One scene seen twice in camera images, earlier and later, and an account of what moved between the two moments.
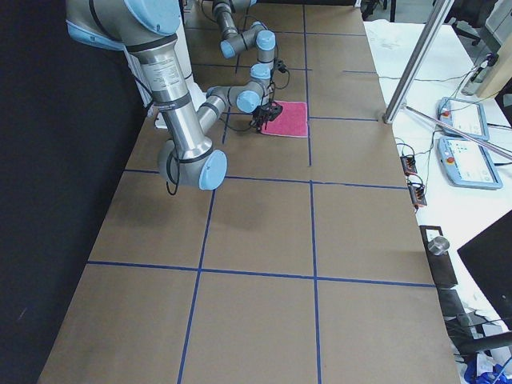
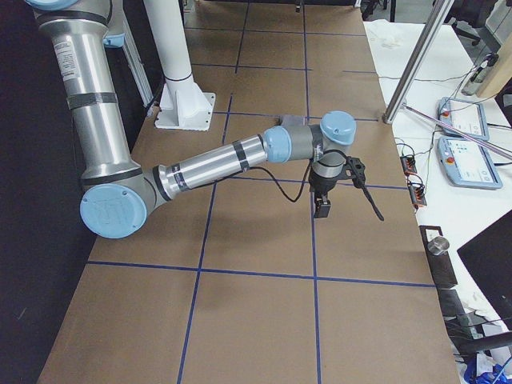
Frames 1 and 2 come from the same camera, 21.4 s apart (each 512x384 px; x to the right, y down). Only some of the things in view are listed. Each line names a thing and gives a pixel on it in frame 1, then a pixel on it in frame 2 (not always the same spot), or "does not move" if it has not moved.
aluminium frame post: (438, 14) does not move
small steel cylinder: (438, 246) does not move
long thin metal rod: (466, 135) does not move
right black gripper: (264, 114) to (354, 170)
